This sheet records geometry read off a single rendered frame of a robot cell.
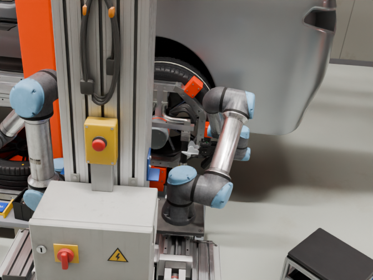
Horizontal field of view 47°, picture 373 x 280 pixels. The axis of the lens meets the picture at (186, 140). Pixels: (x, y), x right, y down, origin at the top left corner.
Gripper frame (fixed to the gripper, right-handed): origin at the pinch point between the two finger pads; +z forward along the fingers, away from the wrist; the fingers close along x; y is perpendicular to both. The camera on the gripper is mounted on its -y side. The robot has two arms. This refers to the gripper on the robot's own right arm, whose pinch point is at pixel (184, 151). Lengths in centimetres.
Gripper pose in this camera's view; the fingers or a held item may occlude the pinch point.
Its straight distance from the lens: 232.3
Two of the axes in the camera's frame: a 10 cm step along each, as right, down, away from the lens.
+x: -0.6, 4.8, -8.8
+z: -9.9, -1.0, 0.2
